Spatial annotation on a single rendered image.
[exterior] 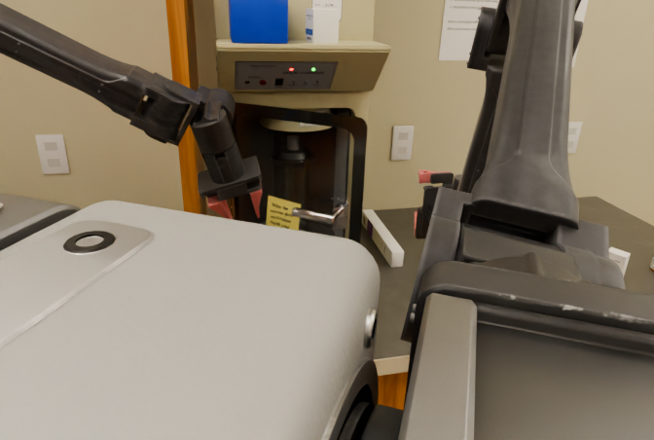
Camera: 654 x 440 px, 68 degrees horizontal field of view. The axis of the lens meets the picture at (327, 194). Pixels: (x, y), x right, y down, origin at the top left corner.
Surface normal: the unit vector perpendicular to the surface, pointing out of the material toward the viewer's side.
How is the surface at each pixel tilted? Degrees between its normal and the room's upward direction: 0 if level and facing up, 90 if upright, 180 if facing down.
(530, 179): 31
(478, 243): 6
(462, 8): 90
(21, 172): 90
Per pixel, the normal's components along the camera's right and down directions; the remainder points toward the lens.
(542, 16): -0.03, -0.61
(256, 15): 0.22, 0.37
